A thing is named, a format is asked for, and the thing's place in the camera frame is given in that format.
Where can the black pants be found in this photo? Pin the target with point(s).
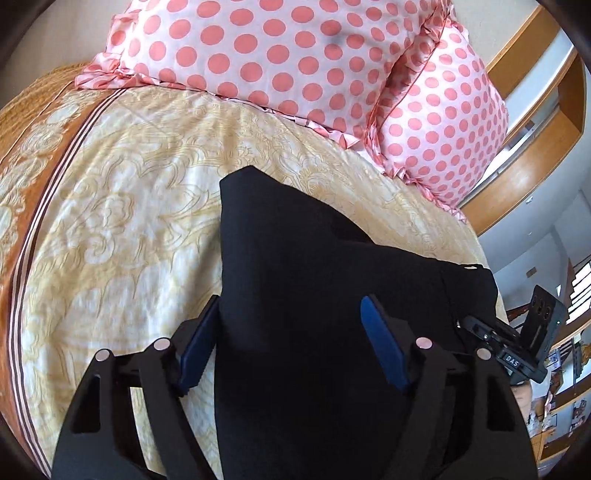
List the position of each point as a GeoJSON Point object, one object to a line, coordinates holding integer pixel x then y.
{"type": "Point", "coordinates": [295, 300]}

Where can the person's right hand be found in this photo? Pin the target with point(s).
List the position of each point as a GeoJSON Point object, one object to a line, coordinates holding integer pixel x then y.
{"type": "Point", "coordinates": [521, 399]}

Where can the large pink polka-dot pillow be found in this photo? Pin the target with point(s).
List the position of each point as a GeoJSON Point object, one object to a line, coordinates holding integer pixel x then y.
{"type": "Point", "coordinates": [277, 50]}

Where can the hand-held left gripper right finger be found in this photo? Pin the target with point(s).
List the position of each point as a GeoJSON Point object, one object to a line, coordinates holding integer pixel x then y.
{"type": "Point", "coordinates": [383, 346]}

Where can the small pink polka-dot pillow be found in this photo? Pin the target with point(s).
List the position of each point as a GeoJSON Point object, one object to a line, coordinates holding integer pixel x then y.
{"type": "Point", "coordinates": [448, 129]}

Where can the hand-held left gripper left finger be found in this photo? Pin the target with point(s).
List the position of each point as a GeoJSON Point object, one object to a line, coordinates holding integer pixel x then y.
{"type": "Point", "coordinates": [198, 351]}

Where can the yellow patterned bedspread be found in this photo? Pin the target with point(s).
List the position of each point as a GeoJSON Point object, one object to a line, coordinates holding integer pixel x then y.
{"type": "Point", "coordinates": [115, 207]}

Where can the wooden shelf unit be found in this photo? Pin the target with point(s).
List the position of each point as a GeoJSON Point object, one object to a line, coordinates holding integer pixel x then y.
{"type": "Point", "coordinates": [568, 404]}

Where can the wooden door frame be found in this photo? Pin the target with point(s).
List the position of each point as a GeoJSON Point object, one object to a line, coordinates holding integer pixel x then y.
{"type": "Point", "coordinates": [531, 170]}

